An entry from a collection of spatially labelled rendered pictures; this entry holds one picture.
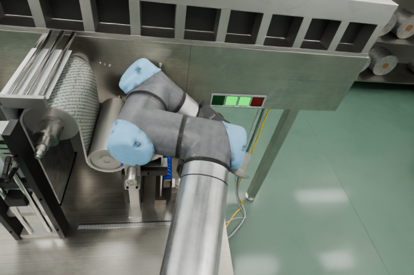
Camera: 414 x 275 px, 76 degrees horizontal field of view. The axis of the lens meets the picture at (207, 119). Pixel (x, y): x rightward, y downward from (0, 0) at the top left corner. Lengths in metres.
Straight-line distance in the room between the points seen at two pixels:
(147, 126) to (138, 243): 0.72
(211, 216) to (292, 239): 1.92
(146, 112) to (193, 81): 0.68
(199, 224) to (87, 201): 0.87
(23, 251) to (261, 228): 1.58
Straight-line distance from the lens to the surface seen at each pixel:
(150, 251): 1.08
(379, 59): 4.21
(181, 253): 0.37
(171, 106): 0.51
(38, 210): 1.02
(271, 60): 1.12
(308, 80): 1.25
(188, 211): 0.38
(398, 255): 2.70
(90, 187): 1.23
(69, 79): 0.90
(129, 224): 1.13
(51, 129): 0.82
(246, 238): 2.16
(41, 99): 0.76
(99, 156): 0.94
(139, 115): 0.44
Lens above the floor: 1.92
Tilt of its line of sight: 43 degrees down
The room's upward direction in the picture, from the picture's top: 11 degrees clockwise
